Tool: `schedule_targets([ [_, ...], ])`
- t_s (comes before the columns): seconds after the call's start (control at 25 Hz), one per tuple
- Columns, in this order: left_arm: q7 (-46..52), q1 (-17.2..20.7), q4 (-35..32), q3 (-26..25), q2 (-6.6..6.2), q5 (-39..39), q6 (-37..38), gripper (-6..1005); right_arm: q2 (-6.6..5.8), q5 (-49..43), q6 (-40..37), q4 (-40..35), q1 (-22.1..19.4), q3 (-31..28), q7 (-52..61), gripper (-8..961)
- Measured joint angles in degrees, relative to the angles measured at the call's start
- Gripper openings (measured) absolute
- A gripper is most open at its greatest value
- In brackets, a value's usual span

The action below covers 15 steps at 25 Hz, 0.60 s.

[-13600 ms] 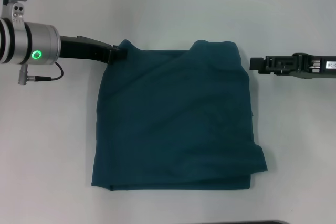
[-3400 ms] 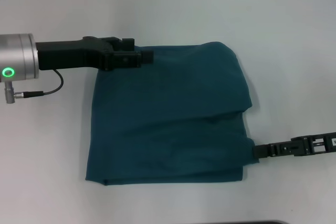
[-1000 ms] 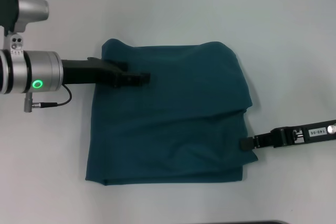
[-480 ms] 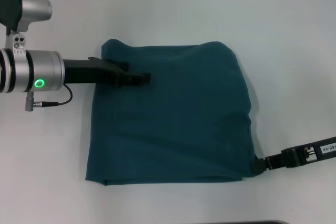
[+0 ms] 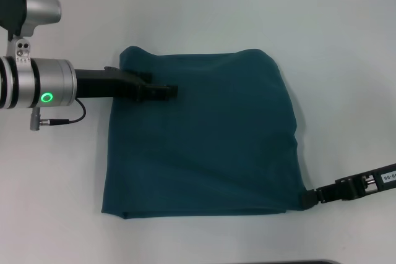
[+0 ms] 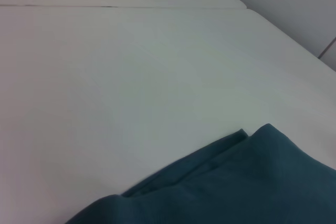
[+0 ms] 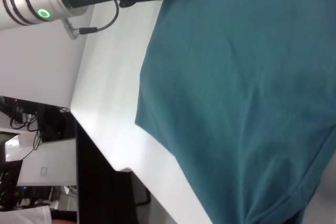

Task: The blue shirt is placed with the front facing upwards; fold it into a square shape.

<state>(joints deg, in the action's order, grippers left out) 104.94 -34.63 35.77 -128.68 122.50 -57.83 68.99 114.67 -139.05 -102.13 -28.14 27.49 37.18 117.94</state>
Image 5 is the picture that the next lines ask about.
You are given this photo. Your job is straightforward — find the teal t-shirt with cream print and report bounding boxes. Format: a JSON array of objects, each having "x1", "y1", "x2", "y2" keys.
[{"x1": 100, "y1": 45, "x2": 310, "y2": 220}]

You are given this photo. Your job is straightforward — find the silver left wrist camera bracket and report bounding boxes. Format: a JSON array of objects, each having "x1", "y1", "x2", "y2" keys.
[{"x1": 6, "y1": 35, "x2": 32, "y2": 61}]

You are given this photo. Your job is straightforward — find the grey left gripper cable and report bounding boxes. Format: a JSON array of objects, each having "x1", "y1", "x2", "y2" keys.
[{"x1": 29, "y1": 98, "x2": 87, "y2": 131}]

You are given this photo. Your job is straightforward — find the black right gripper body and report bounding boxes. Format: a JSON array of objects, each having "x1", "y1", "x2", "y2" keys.
[{"x1": 335, "y1": 162, "x2": 396, "y2": 202}]

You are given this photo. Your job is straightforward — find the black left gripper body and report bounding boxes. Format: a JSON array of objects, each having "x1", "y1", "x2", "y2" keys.
[{"x1": 74, "y1": 66, "x2": 146, "y2": 103}]

